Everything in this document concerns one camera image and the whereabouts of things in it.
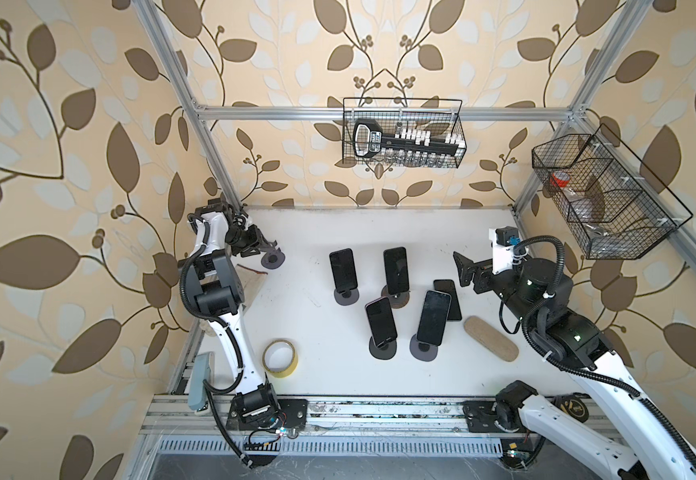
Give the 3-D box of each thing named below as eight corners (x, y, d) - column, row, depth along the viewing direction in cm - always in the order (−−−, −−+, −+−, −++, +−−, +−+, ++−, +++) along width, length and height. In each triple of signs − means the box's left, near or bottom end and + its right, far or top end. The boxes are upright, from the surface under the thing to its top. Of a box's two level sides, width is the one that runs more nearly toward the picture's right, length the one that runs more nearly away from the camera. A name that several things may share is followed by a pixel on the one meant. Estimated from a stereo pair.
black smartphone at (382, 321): (373, 350, 86) (376, 326, 73) (365, 329, 90) (366, 303, 77) (393, 342, 88) (399, 317, 75) (384, 322, 92) (388, 295, 78)
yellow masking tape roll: (263, 378, 83) (258, 373, 79) (269, 345, 88) (265, 339, 85) (296, 378, 83) (293, 373, 79) (300, 345, 88) (298, 339, 85)
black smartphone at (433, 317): (413, 345, 87) (421, 326, 76) (421, 310, 94) (428, 288, 84) (435, 352, 86) (446, 333, 75) (441, 315, 93) (451, 294, 82)
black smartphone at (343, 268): (337, 300, 97) (333, 271, 83) (334, 282, 101) (329, 252, 88) (357, 296, 98) (356, 267, 84) (353, 278, 102) (351, 248, 89)
